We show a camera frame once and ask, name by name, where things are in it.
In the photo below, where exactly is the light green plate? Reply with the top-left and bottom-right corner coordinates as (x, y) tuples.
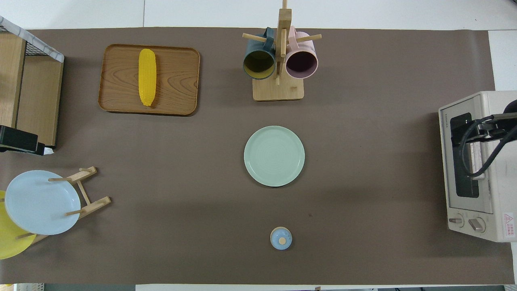
(244, 126), (306, 188)

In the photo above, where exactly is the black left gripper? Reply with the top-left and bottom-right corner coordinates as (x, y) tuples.
(0, 125), (46, 156)

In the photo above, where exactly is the blue bell with wooden knob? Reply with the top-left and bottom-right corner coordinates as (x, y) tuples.
(270, 227), (292, 251)

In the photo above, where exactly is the pink mug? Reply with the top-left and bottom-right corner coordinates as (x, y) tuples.
(285, 26), (319, 80)

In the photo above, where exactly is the wooden mug tree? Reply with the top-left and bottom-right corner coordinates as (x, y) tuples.
(242, 0), (322, 101)

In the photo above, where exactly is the wooden plate rack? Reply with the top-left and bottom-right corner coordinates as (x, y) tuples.
(16, 166), (111, 245)

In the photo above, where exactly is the wire basket with wooden shelves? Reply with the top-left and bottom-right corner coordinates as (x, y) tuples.
(0, 16), (65, 156)

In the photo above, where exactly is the dark blue mug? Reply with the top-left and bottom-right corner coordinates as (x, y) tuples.
(242, 27), (277, 80)

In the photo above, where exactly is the light blue plate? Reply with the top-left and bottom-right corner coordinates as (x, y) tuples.
(4, 170), (81, 236)

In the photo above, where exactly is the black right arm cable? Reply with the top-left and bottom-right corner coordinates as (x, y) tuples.
(458, 116), (517, 179)

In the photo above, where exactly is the cream toaster oven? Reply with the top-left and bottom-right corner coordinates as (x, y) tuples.
(438, 91), (517, 243)

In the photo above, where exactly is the wooden serving tray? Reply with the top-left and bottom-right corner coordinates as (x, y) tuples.
(98, 44), (201, 116)

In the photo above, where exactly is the yellow plate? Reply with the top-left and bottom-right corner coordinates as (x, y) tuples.
(0, 190), (37, 260)

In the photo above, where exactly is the toaster oven glass door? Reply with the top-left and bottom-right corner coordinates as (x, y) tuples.
(439, 97), (494, 215)

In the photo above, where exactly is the brown table mat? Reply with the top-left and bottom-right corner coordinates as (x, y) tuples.
(0, 27), (514, 285)

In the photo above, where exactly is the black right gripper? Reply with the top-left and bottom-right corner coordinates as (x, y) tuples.
(475, 114), (517, 141)

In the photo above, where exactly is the yellow corn cob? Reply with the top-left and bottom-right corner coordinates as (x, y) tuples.
(138, 48), (157, 107)

